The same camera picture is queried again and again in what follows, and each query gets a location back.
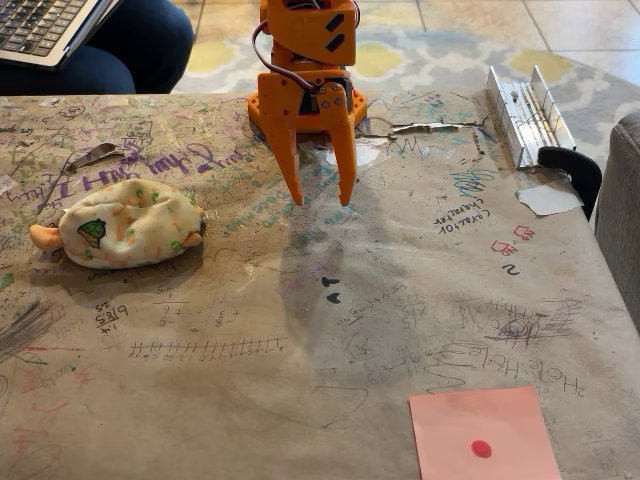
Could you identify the grey yellow patterned rug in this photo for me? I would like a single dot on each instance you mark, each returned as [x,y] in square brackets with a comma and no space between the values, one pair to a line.
[425,60]

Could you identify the small red round object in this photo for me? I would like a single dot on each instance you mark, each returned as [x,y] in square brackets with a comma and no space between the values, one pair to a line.
[481,449]

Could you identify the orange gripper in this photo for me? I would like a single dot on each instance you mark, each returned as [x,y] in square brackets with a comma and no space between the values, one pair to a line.
[278,104]

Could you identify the silver laptop black keys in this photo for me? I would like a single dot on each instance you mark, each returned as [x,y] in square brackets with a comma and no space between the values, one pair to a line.
[40,25]

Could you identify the aluminium channel rail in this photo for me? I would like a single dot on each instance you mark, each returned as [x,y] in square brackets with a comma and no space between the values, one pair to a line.
[525,115]

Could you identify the curled brown paper strip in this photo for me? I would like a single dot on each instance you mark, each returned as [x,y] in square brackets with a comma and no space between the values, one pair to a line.
[92,156]

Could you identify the white plush toy animal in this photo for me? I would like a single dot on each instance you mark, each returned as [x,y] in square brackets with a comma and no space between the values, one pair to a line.
[130,225]

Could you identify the black curved clamp bracket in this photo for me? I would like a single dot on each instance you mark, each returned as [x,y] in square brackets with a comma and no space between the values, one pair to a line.
[585,170]

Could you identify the pink paper sheet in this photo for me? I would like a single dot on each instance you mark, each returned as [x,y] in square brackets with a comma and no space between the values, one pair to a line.
[480,415]

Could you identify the scribbled brown paper table cover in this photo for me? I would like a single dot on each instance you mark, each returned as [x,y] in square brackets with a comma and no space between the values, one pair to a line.
[200,400]

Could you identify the person in dark clothing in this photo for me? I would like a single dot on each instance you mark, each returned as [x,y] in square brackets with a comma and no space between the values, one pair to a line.
[135,45]

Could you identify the grey fabric sofa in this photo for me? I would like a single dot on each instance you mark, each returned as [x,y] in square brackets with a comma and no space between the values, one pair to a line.
[620,210]

